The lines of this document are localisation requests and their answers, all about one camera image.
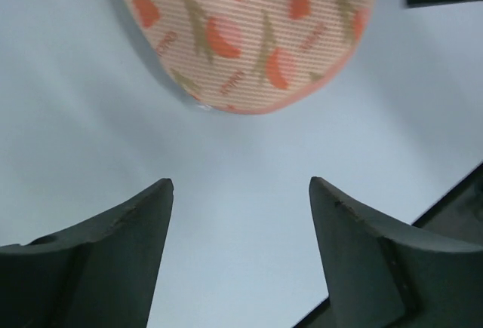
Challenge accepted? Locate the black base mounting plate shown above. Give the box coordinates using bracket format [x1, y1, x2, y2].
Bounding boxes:
[412, 164, 482, 245]

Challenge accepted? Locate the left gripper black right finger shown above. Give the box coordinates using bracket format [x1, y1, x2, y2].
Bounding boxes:
[309, 177, 482, 327]

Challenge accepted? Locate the floral mesh laundry bag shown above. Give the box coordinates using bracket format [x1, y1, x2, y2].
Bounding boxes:
[124, 0, 374, 115]

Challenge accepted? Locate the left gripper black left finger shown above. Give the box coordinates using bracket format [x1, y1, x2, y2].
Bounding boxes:
[1, 179, 174, 327]

